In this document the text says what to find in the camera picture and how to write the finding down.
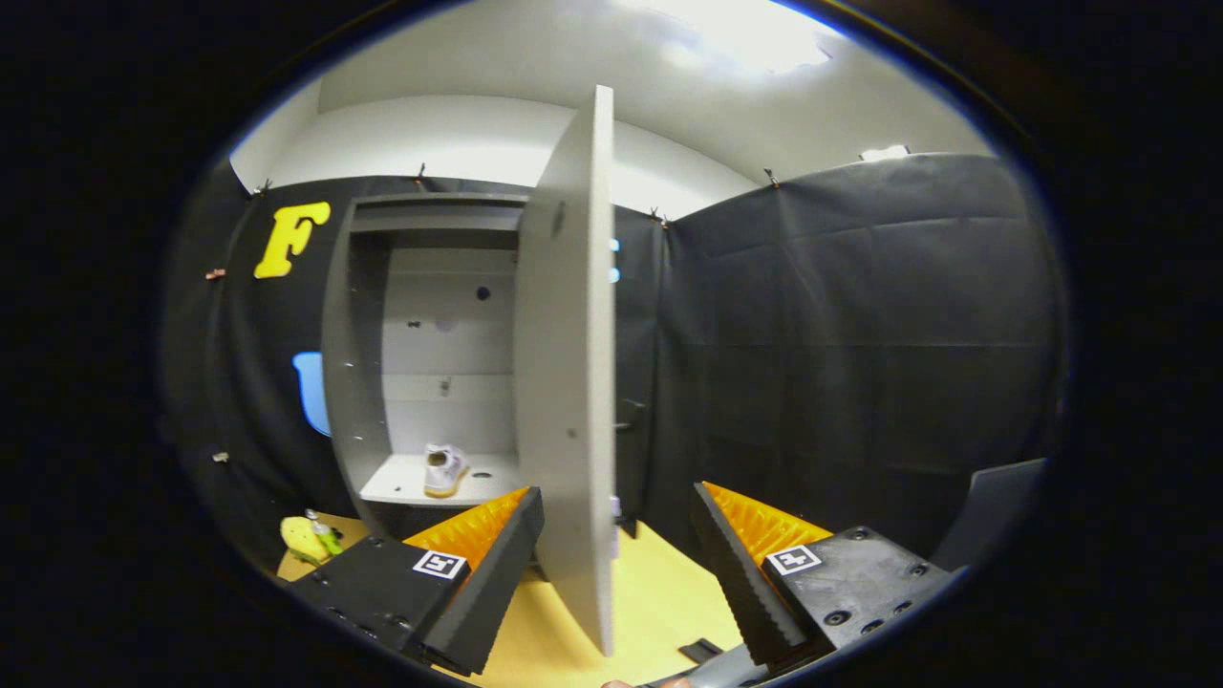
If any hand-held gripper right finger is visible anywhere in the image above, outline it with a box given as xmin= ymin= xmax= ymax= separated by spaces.
xmin=693 ymin=481 xmax=961 ymax=670

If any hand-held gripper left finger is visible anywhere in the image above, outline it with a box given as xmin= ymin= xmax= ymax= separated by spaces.
xmin=287 ymin=485 xmax=546 ymax=677

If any white shoe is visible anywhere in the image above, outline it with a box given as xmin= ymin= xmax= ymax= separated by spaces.
xmin=423 ymin=442 xmax=470 ymax=499

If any beige shoe cabinet door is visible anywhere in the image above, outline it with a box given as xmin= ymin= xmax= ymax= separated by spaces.
xmin=514 ymin=84 xmax=617 ymax=657

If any dark grey shoe cabinet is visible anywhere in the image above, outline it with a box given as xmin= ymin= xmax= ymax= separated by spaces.
xmin=320 ymin=194 xmax=536 ymax=541

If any light grey cabinet shelf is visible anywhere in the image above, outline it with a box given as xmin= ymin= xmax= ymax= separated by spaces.
xmin=359 ymin=453 xmax=522 ymax=507

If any green bottle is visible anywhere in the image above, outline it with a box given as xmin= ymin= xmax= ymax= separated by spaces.
xmin=304 ymin=509 xmax=343 ymax=557

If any yellow plush toy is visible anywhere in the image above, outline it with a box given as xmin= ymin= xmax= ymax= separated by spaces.
xmin=280 ymin=516 xmax=331 ymax=567

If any grey board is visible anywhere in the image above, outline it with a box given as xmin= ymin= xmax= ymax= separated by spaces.
xmin=932 ymin=459 xmax=1047 ymax=574

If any black backdrop cloth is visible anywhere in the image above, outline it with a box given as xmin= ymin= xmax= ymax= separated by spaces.
xmin=162 ymin=153 xmax=1066 ymax=574

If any long ceiling light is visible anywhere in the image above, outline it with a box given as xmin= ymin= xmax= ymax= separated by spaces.
xmin=611 ymin=0 xmax=847 ymax=75

